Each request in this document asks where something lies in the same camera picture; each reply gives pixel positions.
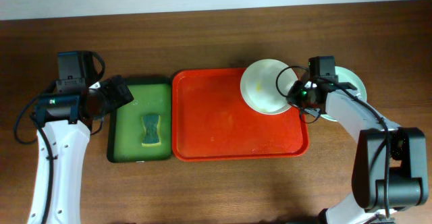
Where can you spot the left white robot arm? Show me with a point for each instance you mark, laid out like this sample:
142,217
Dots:
63,123

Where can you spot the mint green plate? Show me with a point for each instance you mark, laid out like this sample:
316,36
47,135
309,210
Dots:
345,75

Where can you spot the yellow green sponge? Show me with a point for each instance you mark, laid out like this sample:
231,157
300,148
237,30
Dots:
151,125

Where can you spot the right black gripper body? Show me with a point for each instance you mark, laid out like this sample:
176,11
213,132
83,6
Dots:
302,98

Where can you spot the cream white plate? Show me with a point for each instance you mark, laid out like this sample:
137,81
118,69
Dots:
262,91

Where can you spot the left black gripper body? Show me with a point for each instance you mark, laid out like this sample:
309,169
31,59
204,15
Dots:
118,90

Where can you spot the dark green tray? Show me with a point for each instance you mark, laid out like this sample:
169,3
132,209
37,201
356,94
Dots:
151,95

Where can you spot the red plastic tray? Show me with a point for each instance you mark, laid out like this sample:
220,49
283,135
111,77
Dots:
211,121

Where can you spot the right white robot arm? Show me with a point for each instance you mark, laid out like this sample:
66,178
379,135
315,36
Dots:
390,167

